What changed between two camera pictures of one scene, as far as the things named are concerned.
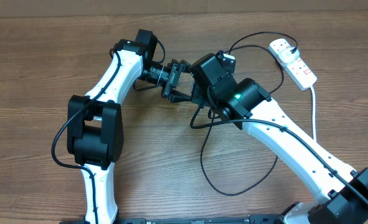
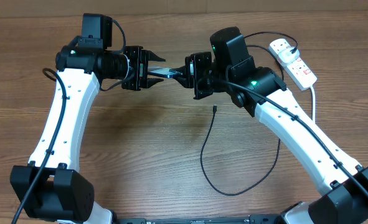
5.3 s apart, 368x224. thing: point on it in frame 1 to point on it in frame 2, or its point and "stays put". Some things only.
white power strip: [299, 73] stays put
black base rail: [253, 219] stays put
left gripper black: [167, 91] to [141, 79]
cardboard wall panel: [26, 9] stays put
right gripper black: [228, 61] to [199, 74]
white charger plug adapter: [286, 56] stays put
